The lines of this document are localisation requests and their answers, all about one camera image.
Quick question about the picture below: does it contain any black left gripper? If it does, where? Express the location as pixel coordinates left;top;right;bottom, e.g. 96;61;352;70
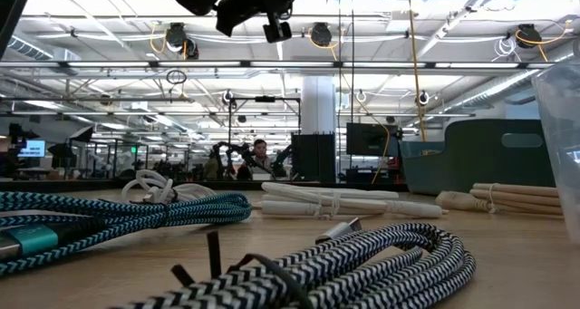
215;0;298;37

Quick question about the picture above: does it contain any white cable coil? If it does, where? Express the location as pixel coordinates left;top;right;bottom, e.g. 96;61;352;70
251;180;450;220

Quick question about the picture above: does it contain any small white USB cable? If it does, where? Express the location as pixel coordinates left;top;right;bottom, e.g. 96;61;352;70
120;169;218;206

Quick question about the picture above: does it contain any teal braided USB cable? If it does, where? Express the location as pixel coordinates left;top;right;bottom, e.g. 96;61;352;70
0;189;254;278

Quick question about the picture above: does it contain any white building column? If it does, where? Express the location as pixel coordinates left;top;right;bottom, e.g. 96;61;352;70
301;75;337;136

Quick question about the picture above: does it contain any person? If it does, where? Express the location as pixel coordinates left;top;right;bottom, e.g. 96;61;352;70
244;139;274;181

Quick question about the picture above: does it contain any black equipment cabinet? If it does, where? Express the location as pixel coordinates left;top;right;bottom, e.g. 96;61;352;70
290;133;337;184

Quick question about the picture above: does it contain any black distant monitor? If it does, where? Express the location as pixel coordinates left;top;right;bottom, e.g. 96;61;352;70
346;122;401;159

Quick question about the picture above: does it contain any distant lit monitor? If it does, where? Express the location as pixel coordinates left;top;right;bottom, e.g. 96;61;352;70
17;139;46;159

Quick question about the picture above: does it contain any teal plastic bin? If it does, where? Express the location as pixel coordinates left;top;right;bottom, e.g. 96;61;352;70
401;118;556;197

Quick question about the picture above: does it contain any clear plastic container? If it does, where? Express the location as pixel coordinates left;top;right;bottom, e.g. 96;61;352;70
530;36;580;246

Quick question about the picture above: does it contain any black distant gantry frame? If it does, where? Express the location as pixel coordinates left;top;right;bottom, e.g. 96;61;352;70
227;96;304;165

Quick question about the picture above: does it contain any yellow extension cord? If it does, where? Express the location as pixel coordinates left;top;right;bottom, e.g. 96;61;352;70
404;0;430;143

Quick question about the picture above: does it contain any black white braided USB cable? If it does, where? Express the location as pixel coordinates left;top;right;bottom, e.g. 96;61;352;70
108;217;477;309

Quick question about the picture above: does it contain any beige cable coil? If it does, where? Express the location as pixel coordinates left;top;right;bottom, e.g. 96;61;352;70
434;181;566;217

